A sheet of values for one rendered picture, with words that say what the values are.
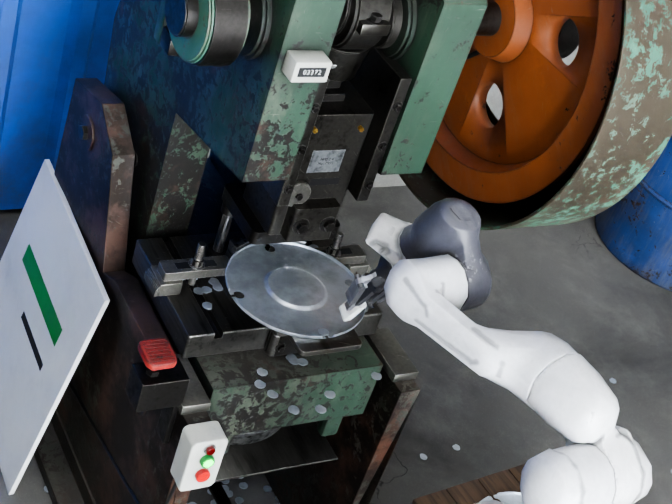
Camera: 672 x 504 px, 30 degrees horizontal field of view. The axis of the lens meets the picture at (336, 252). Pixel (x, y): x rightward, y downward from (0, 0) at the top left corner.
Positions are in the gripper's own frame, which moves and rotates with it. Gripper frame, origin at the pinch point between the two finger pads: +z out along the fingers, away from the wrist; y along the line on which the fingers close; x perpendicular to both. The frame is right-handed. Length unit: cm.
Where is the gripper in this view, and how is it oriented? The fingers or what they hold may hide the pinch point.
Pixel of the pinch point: (352, 306)
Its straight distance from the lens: 232.4
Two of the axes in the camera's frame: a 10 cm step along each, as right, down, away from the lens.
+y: 8.5, -0.8, 5.3
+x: -2.9, -9.0, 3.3
